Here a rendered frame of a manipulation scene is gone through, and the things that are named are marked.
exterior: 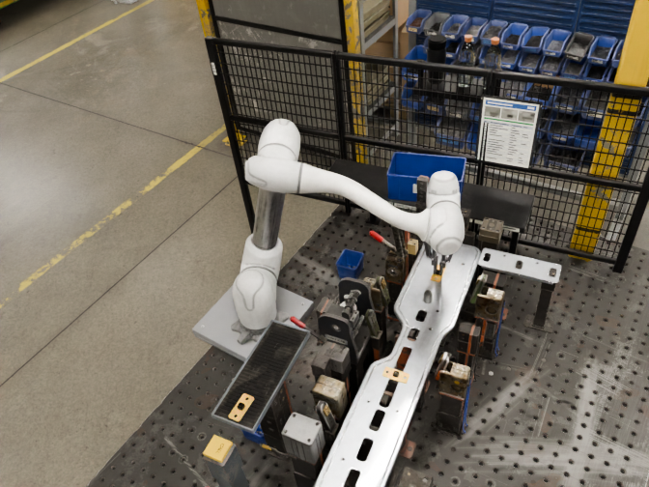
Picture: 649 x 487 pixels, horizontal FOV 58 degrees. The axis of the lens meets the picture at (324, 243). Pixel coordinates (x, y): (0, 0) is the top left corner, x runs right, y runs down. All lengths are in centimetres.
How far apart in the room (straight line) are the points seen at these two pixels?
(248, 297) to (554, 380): 118
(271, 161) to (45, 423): 211
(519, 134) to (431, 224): 76
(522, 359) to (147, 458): 143
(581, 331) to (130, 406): 222
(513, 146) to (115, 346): 242
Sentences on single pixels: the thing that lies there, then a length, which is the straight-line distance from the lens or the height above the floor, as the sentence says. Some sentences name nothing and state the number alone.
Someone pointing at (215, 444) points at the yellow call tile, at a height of 116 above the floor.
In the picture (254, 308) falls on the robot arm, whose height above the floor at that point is 93.
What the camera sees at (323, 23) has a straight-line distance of 383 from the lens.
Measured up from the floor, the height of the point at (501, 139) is 127.
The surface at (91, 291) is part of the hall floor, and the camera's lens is 401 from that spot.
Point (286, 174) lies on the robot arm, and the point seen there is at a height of 152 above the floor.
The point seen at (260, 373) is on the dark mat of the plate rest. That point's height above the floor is 116.
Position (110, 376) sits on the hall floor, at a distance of 350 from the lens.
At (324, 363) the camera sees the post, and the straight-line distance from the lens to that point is 187.
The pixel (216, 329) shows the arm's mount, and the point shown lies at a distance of 249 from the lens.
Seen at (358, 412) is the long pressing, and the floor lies 100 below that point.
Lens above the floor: 262
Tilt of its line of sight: 43 degrees down
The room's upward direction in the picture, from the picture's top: 7 degrees counter-clockwise
